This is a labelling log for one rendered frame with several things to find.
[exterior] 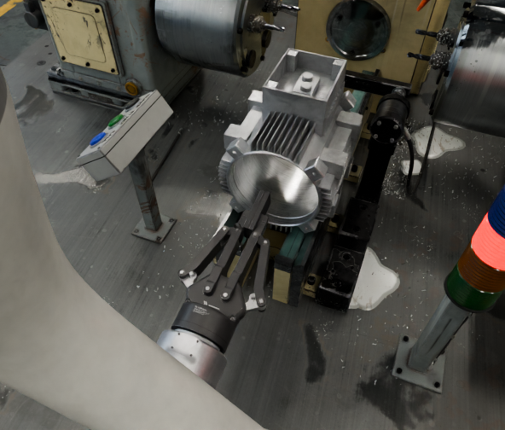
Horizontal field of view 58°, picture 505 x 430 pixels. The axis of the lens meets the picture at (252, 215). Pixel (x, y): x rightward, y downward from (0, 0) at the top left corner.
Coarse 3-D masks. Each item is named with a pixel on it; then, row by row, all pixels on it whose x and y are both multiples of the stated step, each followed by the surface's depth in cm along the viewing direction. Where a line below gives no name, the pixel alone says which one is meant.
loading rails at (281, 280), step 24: (360, 96) 104; (360, 168) 103; (240, 216) 81; (336, 216) 92; (288, 240) 77; (312, 240) 75; (288, 264) 73; (312, 264) 85; (288, 288) 78; (312, 288) 82
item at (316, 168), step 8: (344, 96) 75; (352, 96) 76; (344, 104) 76; (352, 104) 75; (232, 144) 68; (240, 144) 67; (232, 152) 68; (240, 152) 67; (312, 160) 65; (320, 160) 65; (312, 168) 64; (320, 168) 64; (312, 176) 65; (320, 176) 65; (232, 200) 77; (240, 208) 77; (304, 224) 74; (312, 224) 74; (304, 232) 75
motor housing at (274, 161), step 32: (256, 128) 72; (288, 128) 69; (224, 160) 70; (256, 160) 81; (288, 160) 65; (224, 192) 76; (256, 192) 79; (288, 192) 81; (320, 192) 67; (288, 224) 76
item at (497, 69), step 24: (480, 0) 81; (504, 0) 81; (480, 24) 79; (504, 24) 78; (456, 48) 82; (480, 48) 79; (504, 48) 78; (456, 72) 81; (480, 72) 80; (504, 72) 79; (432, 96) 95; (456, 96) 84; (480, 96) 82; (504, 96) 80; (432, 120) 94; (456, 120) 89; (480, 120) 86; (504, 120) 84
